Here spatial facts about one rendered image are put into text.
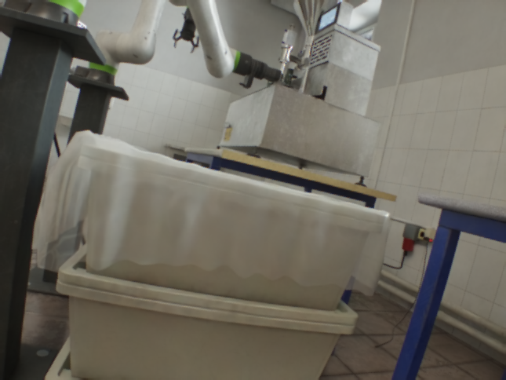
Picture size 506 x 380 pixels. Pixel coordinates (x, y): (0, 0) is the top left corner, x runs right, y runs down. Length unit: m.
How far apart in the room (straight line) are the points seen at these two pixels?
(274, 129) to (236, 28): 4.40
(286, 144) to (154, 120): 3.92
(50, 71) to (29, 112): 0.11
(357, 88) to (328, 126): 0.25
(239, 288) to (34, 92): 0.64
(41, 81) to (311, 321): 0.80
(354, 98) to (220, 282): 1.01
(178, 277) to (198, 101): 4.54
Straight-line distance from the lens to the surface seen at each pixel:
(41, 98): 0.90
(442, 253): 0.83
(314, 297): 0.74
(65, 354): 0.84
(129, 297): 0.65
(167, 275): 0.67
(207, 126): 5.11
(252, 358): 0.76
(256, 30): 5.62
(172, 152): 4.35
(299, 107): 1.24
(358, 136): 1.37
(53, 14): 0.94
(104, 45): 1.63
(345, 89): 1.43
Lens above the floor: 0.70
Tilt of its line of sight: 2 degrees down
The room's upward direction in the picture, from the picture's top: 14 degrees clockwise
